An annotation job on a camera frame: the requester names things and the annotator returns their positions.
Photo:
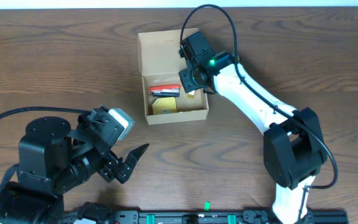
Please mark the black mounting rail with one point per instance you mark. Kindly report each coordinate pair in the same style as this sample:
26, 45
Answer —
98, 213

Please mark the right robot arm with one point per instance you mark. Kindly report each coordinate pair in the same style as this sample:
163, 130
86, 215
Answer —
293, 146

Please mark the yellow sticky note pad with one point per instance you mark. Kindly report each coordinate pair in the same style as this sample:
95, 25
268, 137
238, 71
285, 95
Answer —
164, 105

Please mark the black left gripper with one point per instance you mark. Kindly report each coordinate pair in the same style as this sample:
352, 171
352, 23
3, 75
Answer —
113, 168

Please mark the brown cardboard box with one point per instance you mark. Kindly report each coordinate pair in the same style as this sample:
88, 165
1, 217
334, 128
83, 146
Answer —
159, 64

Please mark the clear yellow tape roll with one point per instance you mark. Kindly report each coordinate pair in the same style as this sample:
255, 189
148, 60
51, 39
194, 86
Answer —
191, 94

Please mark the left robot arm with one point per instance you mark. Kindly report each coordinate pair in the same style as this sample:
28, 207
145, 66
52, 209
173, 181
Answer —
54, 158

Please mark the small green clip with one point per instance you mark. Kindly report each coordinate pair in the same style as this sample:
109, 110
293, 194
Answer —
206, 206

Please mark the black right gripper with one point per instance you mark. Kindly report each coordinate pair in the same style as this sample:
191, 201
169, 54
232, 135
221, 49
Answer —
184, 74

